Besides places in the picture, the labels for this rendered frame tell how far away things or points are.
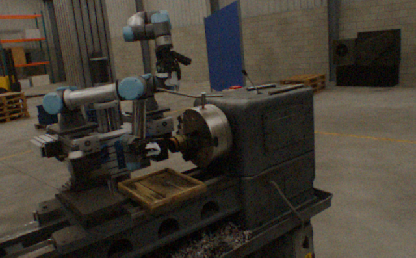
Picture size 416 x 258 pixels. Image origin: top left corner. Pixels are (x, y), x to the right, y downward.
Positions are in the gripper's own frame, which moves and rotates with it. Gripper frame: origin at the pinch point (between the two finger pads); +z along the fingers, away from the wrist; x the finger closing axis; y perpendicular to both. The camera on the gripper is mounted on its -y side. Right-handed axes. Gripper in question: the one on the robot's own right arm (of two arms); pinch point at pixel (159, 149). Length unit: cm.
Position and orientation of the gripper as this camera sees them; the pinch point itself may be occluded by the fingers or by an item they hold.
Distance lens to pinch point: 168.0
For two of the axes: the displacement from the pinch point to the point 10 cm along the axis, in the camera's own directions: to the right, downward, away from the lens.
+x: -1.1, -9.7, -2.1
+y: -7.9, 2.1, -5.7
